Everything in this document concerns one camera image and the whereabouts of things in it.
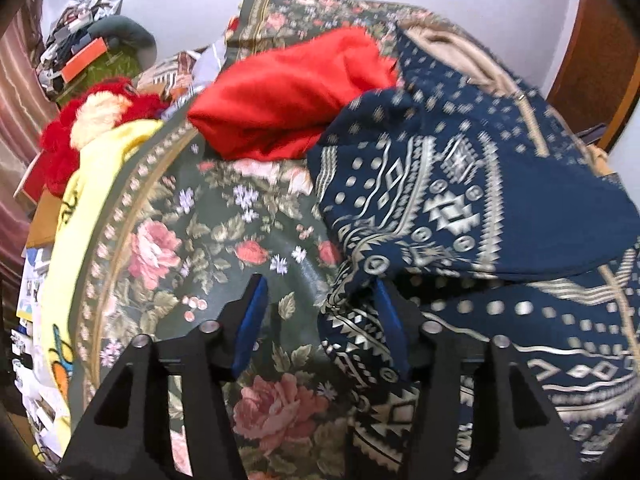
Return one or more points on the red plush toy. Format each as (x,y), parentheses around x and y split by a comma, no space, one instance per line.
(55,145)

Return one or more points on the brown cardboard box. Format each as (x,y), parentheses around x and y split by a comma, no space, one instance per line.
(45,215)

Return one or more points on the brown wooden door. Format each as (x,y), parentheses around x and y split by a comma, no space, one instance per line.
(595,60)

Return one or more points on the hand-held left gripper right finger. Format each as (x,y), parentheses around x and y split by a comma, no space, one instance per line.
(390,330)

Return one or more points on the red cloth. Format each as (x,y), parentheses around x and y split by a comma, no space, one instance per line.
(280,95)

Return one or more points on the striped brown curtain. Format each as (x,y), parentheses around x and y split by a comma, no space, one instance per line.
(20,85)

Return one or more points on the green floral bedspread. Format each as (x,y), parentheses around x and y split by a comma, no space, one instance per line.
(215,240)

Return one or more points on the grey neck pillow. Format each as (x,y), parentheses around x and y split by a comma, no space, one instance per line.
(135,30)

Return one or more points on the navy patterned garment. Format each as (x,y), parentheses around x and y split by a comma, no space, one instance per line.
(450,185)

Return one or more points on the striped folded cloth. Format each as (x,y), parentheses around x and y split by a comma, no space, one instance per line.
(170,72)

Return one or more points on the orange box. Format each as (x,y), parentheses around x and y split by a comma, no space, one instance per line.
(82,60)

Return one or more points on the yellow blanket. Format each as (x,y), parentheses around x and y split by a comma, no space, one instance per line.
(85,200)

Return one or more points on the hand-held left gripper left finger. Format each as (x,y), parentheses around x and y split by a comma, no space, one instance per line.
(252,320)

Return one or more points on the green bag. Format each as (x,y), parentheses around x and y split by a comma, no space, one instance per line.
(110,67)

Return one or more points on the pile of mixed clutter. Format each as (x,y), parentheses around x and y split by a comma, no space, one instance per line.
(65,20)

